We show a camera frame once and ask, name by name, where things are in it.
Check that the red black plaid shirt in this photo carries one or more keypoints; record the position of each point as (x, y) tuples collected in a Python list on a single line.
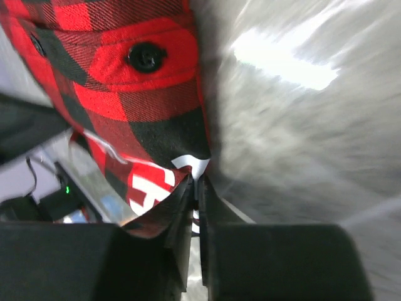
[(125, 75)]

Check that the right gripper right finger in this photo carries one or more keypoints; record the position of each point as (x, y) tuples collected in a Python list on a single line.
[(248, 261)]

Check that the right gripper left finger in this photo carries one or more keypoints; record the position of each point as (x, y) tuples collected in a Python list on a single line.
[(146, 259)]

